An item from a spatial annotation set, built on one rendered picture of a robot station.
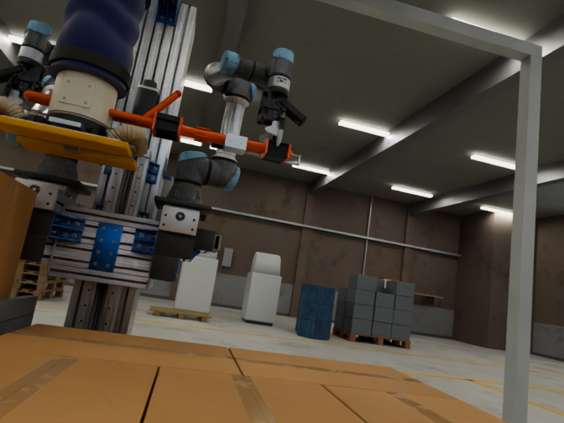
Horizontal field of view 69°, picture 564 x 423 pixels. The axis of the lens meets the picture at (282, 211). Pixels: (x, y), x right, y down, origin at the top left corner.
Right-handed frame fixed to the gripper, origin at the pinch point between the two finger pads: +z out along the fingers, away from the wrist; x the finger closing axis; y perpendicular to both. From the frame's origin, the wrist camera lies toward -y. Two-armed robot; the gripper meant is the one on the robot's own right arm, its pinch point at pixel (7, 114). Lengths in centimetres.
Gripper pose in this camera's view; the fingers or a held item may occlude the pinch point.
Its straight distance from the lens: 173.4
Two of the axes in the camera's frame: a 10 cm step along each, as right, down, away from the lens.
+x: -2.5, 1.3, 9.6
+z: -1.7, 9.7, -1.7
